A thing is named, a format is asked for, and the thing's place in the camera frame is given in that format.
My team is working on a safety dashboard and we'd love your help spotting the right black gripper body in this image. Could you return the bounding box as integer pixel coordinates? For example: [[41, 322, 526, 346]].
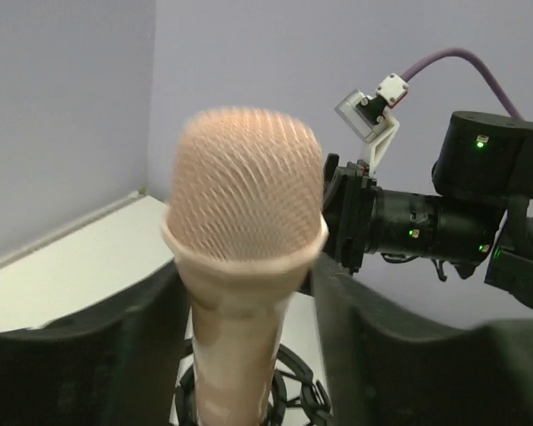
[[322, 154, 377, 275]]

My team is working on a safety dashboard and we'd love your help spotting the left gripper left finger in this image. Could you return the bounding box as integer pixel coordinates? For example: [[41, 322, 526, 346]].
[[0, 265, 189, 425]]

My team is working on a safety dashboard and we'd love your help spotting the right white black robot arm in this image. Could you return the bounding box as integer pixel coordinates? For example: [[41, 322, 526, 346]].
[[323, 111, 533, 309]]

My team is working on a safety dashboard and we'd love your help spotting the black tripod shock-mount stand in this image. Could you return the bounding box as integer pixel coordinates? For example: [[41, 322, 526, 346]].
[[169, 338, 334, 426]]

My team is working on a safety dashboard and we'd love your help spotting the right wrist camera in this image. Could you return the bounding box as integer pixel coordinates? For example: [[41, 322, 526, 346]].
[[335, 74, 409, 176]]

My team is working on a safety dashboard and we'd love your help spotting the beige toy microphone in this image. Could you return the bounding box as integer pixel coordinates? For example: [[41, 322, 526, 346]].
[[163, 107, 328, 425]]

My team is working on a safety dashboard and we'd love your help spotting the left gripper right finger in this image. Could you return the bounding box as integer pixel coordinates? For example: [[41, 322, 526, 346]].
[[310, 256, 533, 425]]

